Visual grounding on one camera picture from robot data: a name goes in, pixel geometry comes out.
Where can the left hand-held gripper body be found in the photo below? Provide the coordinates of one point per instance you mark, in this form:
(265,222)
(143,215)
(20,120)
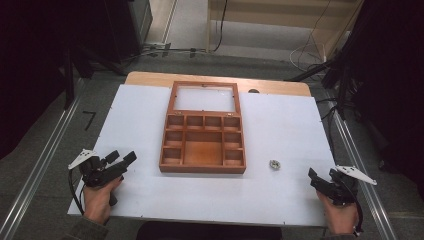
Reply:
(100,173)

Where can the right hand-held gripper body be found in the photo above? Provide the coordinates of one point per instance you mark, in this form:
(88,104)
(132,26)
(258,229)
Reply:
(341,186)

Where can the small silver ornament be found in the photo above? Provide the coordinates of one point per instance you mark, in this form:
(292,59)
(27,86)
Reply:
(274,164)

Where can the wooden compartment box with lid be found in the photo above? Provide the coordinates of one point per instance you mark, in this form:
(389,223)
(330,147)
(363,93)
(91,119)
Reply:
(203,143)

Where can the person's left hand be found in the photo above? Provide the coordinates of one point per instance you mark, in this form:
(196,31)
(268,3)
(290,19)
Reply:
(98,201)

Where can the person's right hand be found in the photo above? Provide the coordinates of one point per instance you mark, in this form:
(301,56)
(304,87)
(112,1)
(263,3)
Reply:
(338,216)

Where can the white board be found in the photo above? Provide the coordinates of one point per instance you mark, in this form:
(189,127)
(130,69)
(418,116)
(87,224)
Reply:
(283,133)

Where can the wooden table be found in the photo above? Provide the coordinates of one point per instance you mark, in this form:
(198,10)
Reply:
(150,79)

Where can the black metal stand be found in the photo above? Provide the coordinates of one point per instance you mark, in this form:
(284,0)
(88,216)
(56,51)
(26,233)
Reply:
(333,73)

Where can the person's dark clothing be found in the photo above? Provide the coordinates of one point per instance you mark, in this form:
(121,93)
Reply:
(208,231)

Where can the dark curtain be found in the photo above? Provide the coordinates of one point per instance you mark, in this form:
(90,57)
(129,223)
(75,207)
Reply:
(33,66)
(393,83)

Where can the power strip with plugs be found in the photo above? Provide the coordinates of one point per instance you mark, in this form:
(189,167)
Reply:
(158,46)

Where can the dark cabinet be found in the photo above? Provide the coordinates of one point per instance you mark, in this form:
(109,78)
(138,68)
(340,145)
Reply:
(140,23)

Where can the light wooden shelf unit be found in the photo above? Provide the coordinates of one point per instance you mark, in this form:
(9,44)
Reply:
(266,16)

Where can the metal floor rail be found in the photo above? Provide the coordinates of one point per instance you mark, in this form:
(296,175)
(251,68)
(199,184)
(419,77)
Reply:
(36,173)
(365,186)

